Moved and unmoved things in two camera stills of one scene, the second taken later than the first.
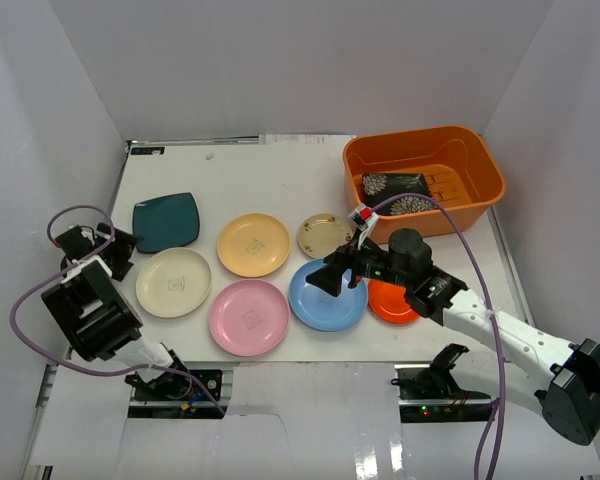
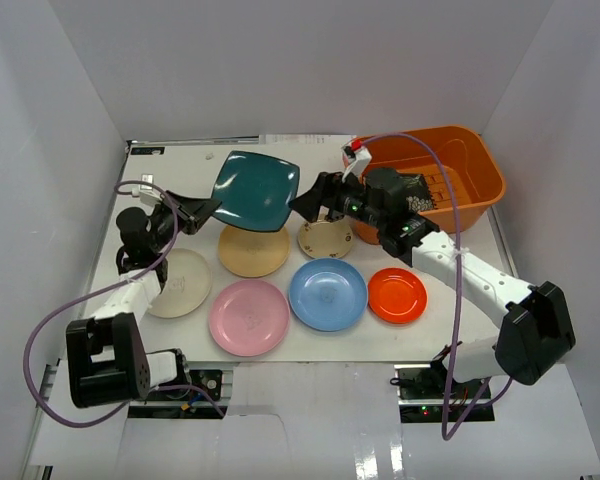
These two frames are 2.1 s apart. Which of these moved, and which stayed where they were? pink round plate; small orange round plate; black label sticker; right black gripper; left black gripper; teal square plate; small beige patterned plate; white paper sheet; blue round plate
Moved: teal square plate; right black gripper; left black gripper
Stayed: blue round plate; white paper sheet; pink round plate; black label sticker; small orange round plate; small beige patterned plate
